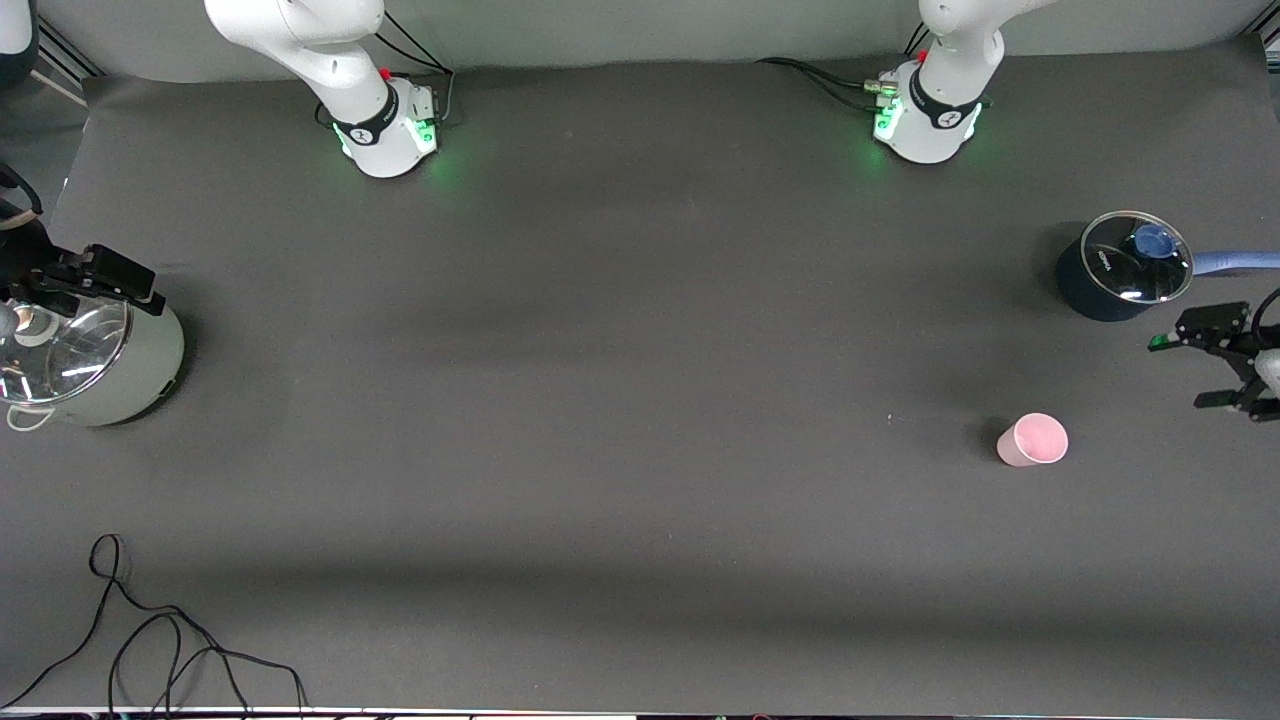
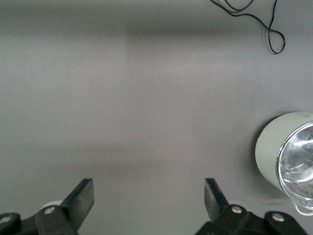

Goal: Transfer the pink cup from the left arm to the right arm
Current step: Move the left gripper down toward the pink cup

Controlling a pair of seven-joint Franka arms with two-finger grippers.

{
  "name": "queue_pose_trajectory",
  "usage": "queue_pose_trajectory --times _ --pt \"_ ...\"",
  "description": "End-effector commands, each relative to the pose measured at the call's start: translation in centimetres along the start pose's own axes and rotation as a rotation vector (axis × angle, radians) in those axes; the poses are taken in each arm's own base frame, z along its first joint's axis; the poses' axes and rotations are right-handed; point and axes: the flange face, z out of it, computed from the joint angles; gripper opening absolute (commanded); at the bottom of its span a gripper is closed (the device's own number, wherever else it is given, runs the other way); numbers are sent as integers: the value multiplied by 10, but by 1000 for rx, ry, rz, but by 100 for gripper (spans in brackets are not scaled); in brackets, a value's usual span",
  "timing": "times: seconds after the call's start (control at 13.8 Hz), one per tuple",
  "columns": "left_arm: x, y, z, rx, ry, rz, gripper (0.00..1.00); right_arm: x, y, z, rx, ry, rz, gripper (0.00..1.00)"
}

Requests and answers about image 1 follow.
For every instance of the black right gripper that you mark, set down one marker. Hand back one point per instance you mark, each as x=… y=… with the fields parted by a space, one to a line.
x=22 y=262

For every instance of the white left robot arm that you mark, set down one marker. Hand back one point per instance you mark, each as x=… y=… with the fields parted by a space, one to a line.
x=935 y=120

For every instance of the pink plastic cup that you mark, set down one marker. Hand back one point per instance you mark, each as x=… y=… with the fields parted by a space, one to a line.
x=1035 y=440

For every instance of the glass pot lid with knob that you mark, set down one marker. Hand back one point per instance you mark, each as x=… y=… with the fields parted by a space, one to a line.
x=80 y=365

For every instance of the glass saucepan lid blue knob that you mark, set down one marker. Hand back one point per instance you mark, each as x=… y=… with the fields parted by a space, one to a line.
x=1120 y=245

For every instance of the dark grey table mat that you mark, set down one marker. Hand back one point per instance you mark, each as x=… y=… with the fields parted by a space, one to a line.
x=640 y=400

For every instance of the aluminium frame rail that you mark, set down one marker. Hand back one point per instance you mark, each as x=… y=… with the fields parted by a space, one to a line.
x=70 y=55
x=1268 y=38

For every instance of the dark blue saucepan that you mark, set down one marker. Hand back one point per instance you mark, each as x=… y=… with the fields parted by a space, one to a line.
x=1080 y=285

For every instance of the pale green cooking pot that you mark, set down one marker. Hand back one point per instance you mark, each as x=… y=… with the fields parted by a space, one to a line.
x=130 y=385

